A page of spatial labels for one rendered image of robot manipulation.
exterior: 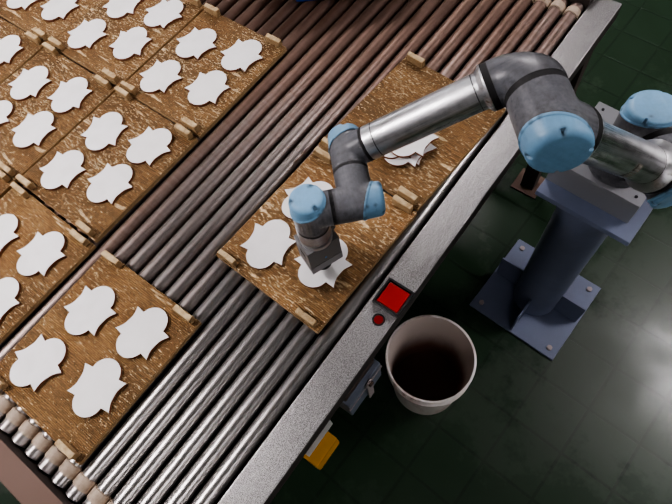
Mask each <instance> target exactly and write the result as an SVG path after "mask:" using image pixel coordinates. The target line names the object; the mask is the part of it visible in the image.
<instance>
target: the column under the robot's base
mask: <svg viewBox="0 0 672 504"><path fill-rule="evenodd" d="M535 194H536V195H537V196H539V197H541V198H543V199H544V200H546V201H548V202H550V203H551V204H553V205H555V206H557V207H556V209H555V211H554V213H553V215H552V217H551V219H550V221H549V223H548V225H547V226H546V228H545V230H544V232H543V234H542V236H541V238H540V240H539V242H538V244H537V246H536V248H534V247H532V246H530V245H529V244H527V243H525V242H524V241H522V240H520V239H519V240H518V241H517V242H516V244H515V245H514V246H513V248H512V249H511V250H510V252H509V253H508V254H507V255H506V257H505V258H504V257H503V258H502V261H501V263H500V265H499V266H498V267H497V269H496V270H495V271H494V273H493V274H492V275H491V277H490V278H489V279H488V281H487V282H486V283H485V284H484V286H483V287H482V288H481V290H480V291H479V292H478V294H477V295H476V296H475V298H474V299H473V300H472V302H471V303H470V306H471V307H473V308H474V309H476V310H477V311H479V312H480V313H482V314H483V315H485V316H486V317H488V318H489V319H491V320H492V321H494V322H495V323H496V324H498V325H499V326H501V327H502V328H504V329H505V330H507V331H508V332H510V333H511V334H513V335H514V336H516V337H517V338H519V339H520V340H522V341H523V342H525V343H526V344H528V345H529V346H531V347H532V348H533V349H535V350H536V351H538V352H539V353H541V354H542V355H544V356H545V357H547V358H548V359H550V360H551V361H552V360H553V359H554V357H555V356H556V354H557V353H558V351H559V350H560V348H561V347H562V346H563V344H564V343H565V341H566V340H567V338H568V337H569V335H570V334H571V332H572V331H573V329H574V328H575V326H576V325H577V323H578V322H579V320H580V319H581V317H582V316H583V314H584V313H585V311H586V310H587V309H588V307H589V306H590V304H591V303H592V301H593V300H594V298H595V297H596V295H597V294H598V292H599V291H600V289H601V288H600V287H598V286H597V285H595V284H593V283H592V282H590V281H588V280H587V279H585V278H583V277H582V276H580V275H579V274H580V272H581V271H582V270H583V268H584V267H585V266H586V264H587V263H588V262H589V260H590V259H591V258H592V256H593V255H594V253H595V252H596V251H597V249H598V248H599V247H600V245H601V244H602V243H603V241H604V240H605V239H606V237H607V236H610V237H611V238H613V239H615V240H617V241H618V242H620V243H622V244H624V245H625V246H628V245H629V244H630V242H631V241H632V239H633V238H634V236H635V235H636V233H637V232H638V230H639V229H640V228H641V226H642V225H643V223H644V222H645V220H646V219H647V217H648V216H649V214H650V213H651V211H652V210H653V208H652V207H651V206H650V204H649V203H648V202H647V198H646V199H645V201H644V202H643V204H642V205H641V207H640V208H639V209H638V211H637V212H636V213H635V214H634V216H633V217H632V218H631V220H630V221H629V222H628V223H625V222H623V221H622V220H620V219H618V218H616V217H614V216H612V215H611V214H609V213H607V212H605V211H603V210H602V209H600V208H598V207H596V206H594V205H593V204H591V203H589V202H587V201H585V200H583V199H582V198H580V197H578V196H576V195H574V194H573V193H571V192H569V191H567V190H565V189H564V188H562V187H560V186H558V185H556V184H554V183H553V182H551V181H549V180H547V179H546V178H545V180H544V181H543V182H542V184H541V185H540V186H539V187H538V189H537V190H536V192H535Z"/></svg>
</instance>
